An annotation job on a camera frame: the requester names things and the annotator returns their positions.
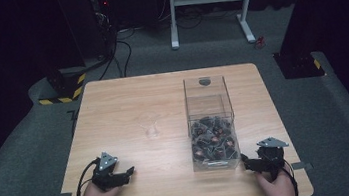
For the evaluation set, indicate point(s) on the pile of dark small packets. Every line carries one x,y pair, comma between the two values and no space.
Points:
212,138

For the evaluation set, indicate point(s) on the small red floor object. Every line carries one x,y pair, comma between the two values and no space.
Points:
259,43

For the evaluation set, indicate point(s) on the dark equipment rack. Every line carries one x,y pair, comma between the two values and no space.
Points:
103,16

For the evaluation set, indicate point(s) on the person's right hand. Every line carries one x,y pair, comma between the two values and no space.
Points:
279,187

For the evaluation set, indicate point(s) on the black yellow striped stand base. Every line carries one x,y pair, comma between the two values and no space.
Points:
67,86

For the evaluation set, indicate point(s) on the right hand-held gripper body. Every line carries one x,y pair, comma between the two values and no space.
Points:
271,158

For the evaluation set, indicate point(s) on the clear acrylic box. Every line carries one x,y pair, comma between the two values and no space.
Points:
209,107

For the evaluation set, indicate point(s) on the dark curtain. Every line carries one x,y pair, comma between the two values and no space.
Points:
339,7
0,65

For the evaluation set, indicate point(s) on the clear glass cup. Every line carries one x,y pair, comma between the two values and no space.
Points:
150,126

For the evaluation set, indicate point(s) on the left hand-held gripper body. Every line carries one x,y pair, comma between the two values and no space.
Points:
105,177

